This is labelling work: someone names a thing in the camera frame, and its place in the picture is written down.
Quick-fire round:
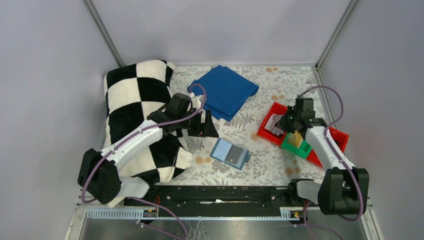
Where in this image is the blue leather card holder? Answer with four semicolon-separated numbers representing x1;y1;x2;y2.
209;138;251;170

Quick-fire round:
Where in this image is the dark grey card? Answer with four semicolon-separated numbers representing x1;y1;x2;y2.
225;145;244;165

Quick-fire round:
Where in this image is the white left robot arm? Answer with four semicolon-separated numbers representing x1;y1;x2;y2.
77;93;219;205

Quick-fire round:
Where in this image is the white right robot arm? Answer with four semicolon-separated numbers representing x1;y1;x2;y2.
278;97;370;219

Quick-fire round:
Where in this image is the gold card in green bin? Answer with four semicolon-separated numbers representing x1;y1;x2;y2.
287;131;304;149

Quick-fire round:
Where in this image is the green bin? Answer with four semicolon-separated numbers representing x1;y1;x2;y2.
281;131;312;159

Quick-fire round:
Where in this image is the floral table mat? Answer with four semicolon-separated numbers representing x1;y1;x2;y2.
155;66;324;186

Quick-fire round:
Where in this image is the folded blue cloth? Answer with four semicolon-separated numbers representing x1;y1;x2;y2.
192;65;259;122

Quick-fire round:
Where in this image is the red bin right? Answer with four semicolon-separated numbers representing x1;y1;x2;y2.
306;127;349;168

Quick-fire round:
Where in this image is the black white checkered pillow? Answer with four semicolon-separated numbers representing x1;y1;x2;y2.
103;59;193;184

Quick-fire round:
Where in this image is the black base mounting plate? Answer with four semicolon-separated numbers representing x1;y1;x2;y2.
143;185;306;214

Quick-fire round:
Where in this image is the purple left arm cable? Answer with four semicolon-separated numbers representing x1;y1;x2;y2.
81;83;208;240

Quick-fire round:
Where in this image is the white slotted cable duct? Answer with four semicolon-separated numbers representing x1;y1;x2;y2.
86;207;301;221

